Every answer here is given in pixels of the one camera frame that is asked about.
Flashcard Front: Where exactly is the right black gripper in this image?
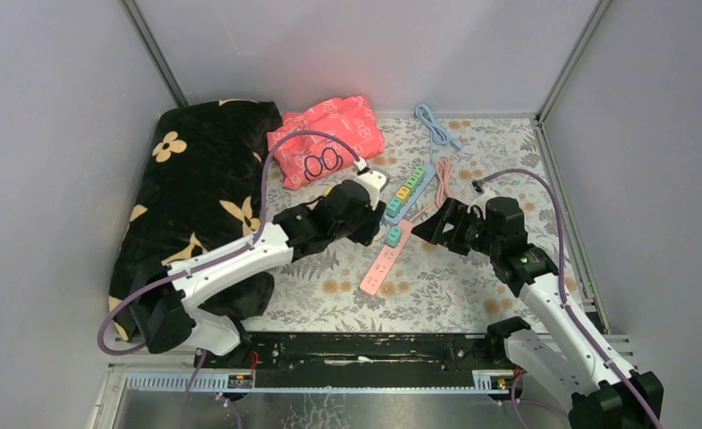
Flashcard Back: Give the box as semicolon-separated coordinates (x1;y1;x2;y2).
410;197;500;257

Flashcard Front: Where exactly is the pink power strip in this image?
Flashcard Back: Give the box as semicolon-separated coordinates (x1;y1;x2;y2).
359;201;434;295

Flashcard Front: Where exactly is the teal plug cube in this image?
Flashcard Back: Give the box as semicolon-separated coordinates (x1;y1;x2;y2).
385;197;403;217
385;225;403;248

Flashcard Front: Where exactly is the blue power strip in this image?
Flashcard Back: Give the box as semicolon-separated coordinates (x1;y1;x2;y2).
383;104;464;225

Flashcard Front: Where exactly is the yellow plug cube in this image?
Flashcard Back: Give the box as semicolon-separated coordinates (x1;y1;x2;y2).
395;186;411;204

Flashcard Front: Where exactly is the green plug cube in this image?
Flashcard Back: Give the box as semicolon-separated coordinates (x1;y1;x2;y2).
404;176;421;191
411;165;427;182

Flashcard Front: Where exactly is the green plug cube bottom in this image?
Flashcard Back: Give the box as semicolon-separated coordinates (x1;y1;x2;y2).
411;165;427;182

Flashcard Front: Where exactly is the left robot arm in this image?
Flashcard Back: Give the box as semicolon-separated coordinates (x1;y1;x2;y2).
130;171;387;367

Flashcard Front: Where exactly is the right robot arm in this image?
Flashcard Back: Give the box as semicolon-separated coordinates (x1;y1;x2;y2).
411;197;664;428

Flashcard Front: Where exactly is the floral table mat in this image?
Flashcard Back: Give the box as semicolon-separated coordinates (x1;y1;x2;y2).
244;118;571;332

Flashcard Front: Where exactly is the pink patterned bag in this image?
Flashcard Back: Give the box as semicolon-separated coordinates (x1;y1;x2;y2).
267;95;385;190

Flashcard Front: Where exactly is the black floral blanket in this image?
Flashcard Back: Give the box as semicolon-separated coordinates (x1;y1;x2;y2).
108;99;283;309

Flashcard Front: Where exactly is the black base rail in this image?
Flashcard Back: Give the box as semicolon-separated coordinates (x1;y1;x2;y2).
194;332;518;390

